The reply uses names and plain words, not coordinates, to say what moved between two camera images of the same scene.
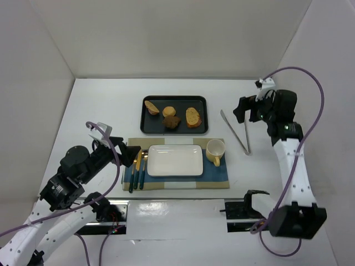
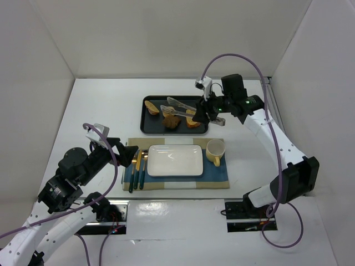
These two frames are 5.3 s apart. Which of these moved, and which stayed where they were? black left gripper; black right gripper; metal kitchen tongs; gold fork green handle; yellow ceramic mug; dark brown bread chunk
Moved: metal kitchen tongs; black right gripper
Stayed: dark brown bread chunk; yellow ceramic mug; gold fork green handle; black left gripper
